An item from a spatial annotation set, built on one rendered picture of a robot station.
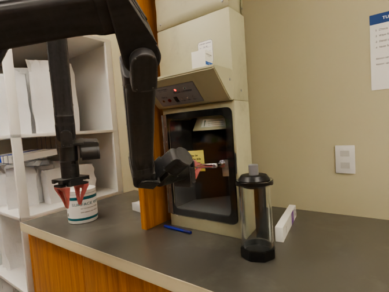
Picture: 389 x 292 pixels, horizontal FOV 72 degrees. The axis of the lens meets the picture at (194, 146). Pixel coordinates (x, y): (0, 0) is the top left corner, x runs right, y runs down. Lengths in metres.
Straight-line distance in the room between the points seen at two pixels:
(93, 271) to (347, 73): 1.23
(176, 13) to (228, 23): 0.23
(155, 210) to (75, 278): 0.41
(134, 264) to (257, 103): 0.88
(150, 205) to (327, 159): 0.76
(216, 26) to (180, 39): 0.16
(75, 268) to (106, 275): 0.21
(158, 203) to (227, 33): 0.70
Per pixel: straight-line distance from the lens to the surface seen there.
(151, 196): 1.12
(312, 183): 1.30
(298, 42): 1.32
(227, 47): 0.95
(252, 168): 0.79
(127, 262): 0.91
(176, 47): 1.07
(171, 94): 0.97
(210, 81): 0.86
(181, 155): 0.72
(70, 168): 0.97
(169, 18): 1.13
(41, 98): 1.89
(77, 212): 1.33
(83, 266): 1.20
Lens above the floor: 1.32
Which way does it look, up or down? 4 degrees down
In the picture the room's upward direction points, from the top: 4 degrees counter-clockwise
